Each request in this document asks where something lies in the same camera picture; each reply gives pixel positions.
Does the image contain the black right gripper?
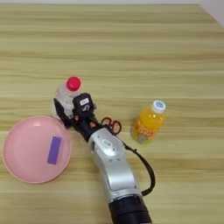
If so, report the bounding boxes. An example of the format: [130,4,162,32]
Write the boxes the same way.
[52,97,102,143]

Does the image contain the clear bottle with red cap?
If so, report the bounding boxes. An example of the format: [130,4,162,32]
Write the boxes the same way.
[51,75,83,121]

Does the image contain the purple rectangular block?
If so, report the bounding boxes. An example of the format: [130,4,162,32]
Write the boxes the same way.
[46,136,64,166]

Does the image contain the pink round plate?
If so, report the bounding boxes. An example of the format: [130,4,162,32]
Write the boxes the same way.
[2,115,73,185]

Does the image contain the red handled scissors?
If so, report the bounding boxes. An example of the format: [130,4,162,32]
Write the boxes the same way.
[100,116,123,136]

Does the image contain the orange juice bottle white cap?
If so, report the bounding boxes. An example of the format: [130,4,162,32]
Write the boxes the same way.
[129,100,167,145]

